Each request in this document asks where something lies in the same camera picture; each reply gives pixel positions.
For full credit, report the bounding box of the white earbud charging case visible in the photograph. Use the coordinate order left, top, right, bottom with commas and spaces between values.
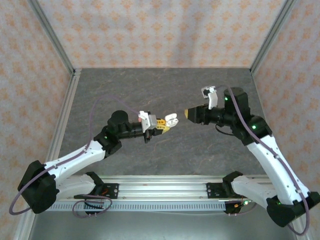
164, 113, 180, 128

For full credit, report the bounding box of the grey metal lower panel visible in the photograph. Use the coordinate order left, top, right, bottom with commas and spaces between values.
27, 209, 301, 240

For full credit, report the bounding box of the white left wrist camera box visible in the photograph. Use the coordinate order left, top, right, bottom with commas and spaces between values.
138, 110, 158, 132

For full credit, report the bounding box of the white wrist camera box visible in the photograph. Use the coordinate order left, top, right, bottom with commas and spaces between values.
200, 85, 219, 110
138, 110, 158, 132

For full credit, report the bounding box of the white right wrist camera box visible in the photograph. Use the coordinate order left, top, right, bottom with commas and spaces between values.
200, 85, 219, 110

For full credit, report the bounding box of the aluminium side rail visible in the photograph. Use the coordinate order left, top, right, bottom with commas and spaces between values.
43, 69, 82, 173

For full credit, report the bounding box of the wide aluminium mounting rail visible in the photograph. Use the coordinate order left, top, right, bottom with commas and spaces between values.
67, 174, 276, 201

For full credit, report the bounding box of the aluminium frame corner post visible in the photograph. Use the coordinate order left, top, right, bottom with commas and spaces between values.
249, 0, 296, 73
28, 0, 77, 76

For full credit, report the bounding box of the purple cable loop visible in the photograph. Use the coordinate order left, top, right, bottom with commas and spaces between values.
72, 195, 114, 218
228, 197, 258, 217

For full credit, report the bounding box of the slotted grey cable duct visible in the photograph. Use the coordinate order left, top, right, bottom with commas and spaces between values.
52, 201, 227, 213

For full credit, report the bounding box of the small circuit board with wires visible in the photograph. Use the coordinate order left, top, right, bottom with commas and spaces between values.
233, 197, 258, 208

